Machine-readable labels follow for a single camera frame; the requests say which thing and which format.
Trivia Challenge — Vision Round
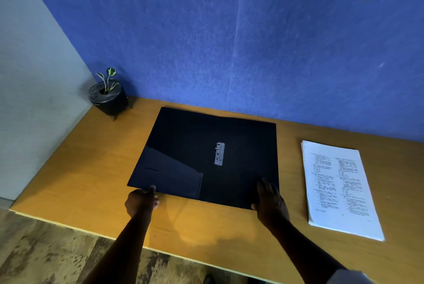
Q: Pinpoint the person's right forearm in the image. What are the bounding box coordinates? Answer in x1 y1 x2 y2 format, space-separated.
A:
264 219 346 284

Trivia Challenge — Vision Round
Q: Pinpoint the person's right hand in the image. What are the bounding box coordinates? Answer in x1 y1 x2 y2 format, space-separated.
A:
251 178 291 229

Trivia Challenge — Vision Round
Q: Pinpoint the white sleeve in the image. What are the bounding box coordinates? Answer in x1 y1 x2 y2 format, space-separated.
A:
326 269 375 284

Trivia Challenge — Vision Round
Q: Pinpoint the black file folder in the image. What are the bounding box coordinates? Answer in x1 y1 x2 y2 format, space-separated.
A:
127 106 280 210

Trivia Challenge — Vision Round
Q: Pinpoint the stack of white printed papers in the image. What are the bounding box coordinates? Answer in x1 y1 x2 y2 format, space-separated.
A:
301 140 385 242

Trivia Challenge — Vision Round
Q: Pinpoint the black potted green plant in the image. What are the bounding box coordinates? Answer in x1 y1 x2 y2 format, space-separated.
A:
88 67 134 121

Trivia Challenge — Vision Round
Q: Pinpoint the person's left hand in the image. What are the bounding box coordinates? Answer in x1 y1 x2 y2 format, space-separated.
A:
125 185 160 220

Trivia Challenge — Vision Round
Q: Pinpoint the silver metal folder clip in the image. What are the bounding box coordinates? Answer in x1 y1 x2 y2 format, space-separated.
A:
214 142 225 166

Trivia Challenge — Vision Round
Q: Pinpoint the person's left forearm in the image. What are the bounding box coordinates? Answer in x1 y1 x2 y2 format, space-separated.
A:
81 215 153 284

